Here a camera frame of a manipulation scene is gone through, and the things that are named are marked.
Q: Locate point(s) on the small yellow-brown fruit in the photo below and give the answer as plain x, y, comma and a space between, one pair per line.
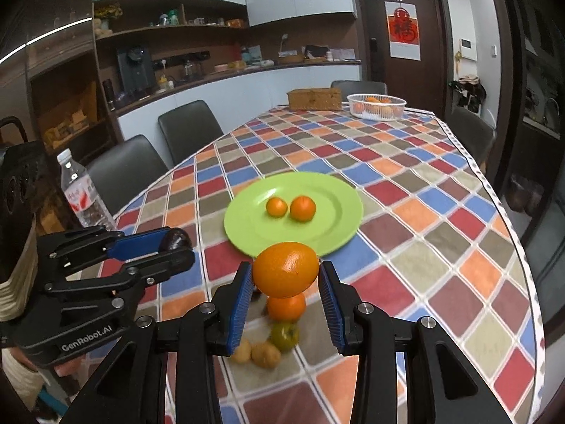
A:
265, 355
243, 352

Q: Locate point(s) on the black thermos bottle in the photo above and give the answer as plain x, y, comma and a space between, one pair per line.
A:
108, 95

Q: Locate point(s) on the white plastic basket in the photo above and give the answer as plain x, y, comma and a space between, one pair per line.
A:
375, 112

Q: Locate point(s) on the large orange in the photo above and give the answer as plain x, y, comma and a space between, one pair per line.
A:
284, 269

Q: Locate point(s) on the clear plastic water bottle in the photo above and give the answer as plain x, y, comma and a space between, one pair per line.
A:
84, 194

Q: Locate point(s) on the hanging bags and clothes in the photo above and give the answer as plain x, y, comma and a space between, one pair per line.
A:
468, 92

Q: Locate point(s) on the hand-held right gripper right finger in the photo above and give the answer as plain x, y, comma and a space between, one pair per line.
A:
332, 304

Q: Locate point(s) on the white wall intercom panel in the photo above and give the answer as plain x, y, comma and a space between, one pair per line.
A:
468, 49

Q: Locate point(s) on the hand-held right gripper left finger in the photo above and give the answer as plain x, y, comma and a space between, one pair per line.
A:
238, 304

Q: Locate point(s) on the red and white wall poster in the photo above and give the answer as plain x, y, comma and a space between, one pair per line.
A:
402, 31

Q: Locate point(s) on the white desk lamp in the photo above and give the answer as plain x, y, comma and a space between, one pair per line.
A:
283, 44

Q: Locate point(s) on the green tomato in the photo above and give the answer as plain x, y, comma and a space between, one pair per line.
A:
284, 338

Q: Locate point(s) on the dark avocado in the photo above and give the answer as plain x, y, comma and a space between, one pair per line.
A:
178, 239

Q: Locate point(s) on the yellow flower bouquet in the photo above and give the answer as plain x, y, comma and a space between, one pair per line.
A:
108, 11

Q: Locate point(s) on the glass kettle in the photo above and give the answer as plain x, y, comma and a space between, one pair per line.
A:
190, 70

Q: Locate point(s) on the small tangerine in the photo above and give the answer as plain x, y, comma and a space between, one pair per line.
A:
303, 208
276, 207

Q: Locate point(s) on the dark grey dining chair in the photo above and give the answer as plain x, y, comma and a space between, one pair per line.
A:
123, 172
190, 128
357, 86
470, 134

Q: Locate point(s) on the green plate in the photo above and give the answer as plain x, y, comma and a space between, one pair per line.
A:
251, 229

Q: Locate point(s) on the medium orange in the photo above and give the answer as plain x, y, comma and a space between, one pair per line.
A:
287, 309

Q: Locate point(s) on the wooden tissue box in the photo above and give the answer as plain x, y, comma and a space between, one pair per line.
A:
314, 99

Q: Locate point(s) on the black coffee machine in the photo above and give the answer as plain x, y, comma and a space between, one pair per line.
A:
137, 70

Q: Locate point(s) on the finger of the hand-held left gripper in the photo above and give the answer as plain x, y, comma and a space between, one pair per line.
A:
159, 269
137, 243

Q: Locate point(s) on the dark brown door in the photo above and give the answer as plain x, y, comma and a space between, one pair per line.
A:
373, 17

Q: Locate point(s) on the person's left forearm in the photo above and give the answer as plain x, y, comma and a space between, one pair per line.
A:
20, 375

